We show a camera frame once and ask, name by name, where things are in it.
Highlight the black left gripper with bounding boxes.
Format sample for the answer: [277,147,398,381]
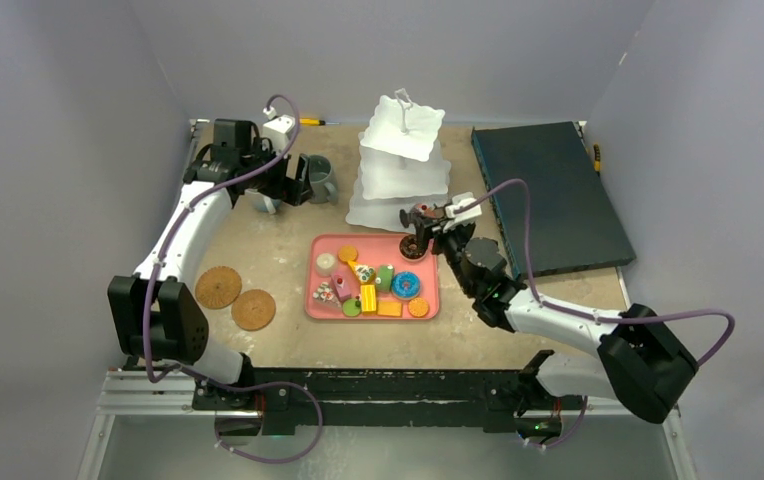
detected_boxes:
[240,137,313,205]

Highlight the chocolate sprinkle donut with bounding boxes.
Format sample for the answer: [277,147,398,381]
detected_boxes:
[398,234,429,262]

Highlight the grey mug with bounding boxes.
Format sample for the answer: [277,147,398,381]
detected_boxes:
[305,155,339,205]

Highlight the white three-tier cake stand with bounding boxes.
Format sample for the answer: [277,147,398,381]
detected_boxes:
[345,88,451,232]

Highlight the blue frosted donut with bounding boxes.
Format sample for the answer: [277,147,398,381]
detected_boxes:
[391,271,422,300]

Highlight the green matcha cake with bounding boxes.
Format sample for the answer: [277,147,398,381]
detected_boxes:
[375,264,395,293]

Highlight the yellow triangular sprinkle cake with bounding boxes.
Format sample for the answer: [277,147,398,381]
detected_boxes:
[347,261,376,285]

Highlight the white small cup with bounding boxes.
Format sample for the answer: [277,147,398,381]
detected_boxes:
[244,189,282,215]

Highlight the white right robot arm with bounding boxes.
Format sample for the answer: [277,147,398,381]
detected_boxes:
[399,205,699,424]

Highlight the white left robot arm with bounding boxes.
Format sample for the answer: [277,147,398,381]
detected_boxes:
[107,115,311,409]

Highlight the orange round cookie top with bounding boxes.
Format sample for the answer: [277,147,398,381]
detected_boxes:
[337,245,358,263]

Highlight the orange round cookie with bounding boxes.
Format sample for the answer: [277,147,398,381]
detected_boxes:
[337,245,358,263]
[407,297,430,318]

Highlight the orange round cookie bottom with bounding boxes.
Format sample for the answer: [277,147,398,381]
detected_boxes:
[407,297,430,318]

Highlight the pink serving tray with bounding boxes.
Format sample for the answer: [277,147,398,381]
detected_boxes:
[304,234,440,321]

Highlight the orange rectangular biscuit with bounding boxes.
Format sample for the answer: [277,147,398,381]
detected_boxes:
[376,300,403,318]

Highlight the white round cake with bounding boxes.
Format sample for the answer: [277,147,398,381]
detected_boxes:
[314,252,338,277]

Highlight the pink cake with cherry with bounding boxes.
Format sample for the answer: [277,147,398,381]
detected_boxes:
[330,271,353,303]

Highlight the green round macaron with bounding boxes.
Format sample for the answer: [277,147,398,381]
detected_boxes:
[342,298,362,318]

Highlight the white triangular fruit cake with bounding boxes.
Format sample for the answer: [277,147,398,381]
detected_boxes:
[311,281,341,308]

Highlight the round waffle coaster left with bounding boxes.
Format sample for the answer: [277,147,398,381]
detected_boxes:
[194,266,243,310]

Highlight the round waffle coaster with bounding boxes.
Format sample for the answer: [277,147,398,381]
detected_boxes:
[231,289,276,331]
[194,266,243,310]

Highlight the round waffle coaster right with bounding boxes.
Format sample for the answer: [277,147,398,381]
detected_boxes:
[231,289,276,331]

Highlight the yellow black tool right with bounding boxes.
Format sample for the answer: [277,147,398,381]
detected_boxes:
[592,144,602,175]

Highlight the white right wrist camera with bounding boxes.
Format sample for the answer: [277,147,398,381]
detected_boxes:
[443,192,482,232]

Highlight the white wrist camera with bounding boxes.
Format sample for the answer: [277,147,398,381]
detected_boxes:
[262,107,297,153]
[443,192,482,232]

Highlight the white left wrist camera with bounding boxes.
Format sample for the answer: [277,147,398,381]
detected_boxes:
[262,107,297,153]

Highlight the yellow handled screwdriver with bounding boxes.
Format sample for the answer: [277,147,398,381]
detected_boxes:
[299,117,339,127]

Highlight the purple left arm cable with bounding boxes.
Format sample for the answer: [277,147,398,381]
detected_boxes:
[140,93,325,465]

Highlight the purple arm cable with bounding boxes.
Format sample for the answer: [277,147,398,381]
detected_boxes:
[464,177,736,452]
[140,93,325,465]

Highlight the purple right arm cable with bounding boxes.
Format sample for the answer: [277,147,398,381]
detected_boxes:
[464,177,736,452]

